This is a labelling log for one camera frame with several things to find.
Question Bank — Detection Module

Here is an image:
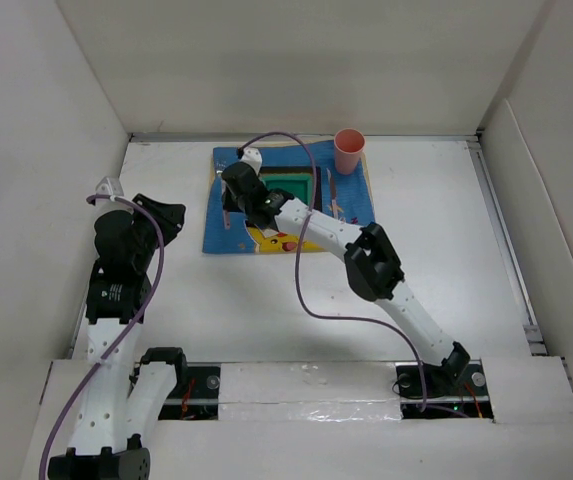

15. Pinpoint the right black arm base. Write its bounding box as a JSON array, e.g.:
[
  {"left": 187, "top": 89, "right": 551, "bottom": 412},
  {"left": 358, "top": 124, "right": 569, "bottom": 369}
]
[{"left": 391, "top": 360, "right": 494, "bottom": 420}]

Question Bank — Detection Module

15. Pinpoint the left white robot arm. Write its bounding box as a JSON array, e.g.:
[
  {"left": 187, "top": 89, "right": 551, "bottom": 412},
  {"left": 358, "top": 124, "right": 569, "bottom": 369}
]
[{"left": 38, "top": 193, "right": 189, "bottom": 479}]

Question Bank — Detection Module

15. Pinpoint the blue Pikachu cloth placemat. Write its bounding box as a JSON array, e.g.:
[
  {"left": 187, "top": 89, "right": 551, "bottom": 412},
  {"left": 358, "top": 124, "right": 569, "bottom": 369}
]
[{"left": 202, "top": 140, "right": 375, "bottom": 255}]

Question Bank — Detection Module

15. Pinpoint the pink-handled fork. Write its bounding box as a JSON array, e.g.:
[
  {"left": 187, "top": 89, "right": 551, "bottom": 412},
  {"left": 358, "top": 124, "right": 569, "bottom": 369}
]
[{"left": 222, "top": 207, "right": 231, "bottom": 230}]

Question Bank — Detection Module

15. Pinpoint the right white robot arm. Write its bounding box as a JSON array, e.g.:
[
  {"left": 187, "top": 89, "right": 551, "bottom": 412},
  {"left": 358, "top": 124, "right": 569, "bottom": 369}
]
[{"left": 222, "top": 161, "right": 470, "bottom": 398}]

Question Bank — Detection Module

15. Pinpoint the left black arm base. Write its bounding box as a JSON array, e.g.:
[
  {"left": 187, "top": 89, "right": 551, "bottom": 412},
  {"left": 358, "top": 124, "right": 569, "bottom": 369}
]
[{"left": 135, "top": 364, "right": 222, "bottom": 421}]

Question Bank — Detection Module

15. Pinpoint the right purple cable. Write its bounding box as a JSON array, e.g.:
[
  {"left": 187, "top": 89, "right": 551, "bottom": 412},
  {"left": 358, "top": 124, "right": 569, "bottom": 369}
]
[{"left": 235, "top": 131, "right": 428, "bottom": 412}]

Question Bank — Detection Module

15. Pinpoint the pink plastic cup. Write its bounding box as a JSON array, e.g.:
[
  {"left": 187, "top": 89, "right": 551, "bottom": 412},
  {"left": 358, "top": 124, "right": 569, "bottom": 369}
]
[{"left": 334, "top": 128, "right": 365, "bottom": 175}]

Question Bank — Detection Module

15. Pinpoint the green square plate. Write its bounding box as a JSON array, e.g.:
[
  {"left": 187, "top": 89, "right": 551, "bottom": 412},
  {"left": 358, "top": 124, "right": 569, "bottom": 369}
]
[{"left": 259, "top": 166, "right": 321, "bottom": 209}]

